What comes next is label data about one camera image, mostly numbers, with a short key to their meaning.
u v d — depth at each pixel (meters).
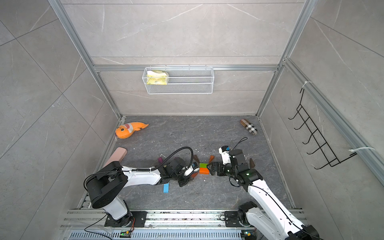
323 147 0.64
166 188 0.83
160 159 0.95
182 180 0.78
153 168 0.62
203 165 0.78
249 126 1.09
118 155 0.96
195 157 0.94
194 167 0.76
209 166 0.75
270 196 0.48
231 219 0.73
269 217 0.47
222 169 0.69
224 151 0.72
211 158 0.94
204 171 0.88
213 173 0.70
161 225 0.73
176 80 1.00
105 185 0.46
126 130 1.01
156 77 0.88
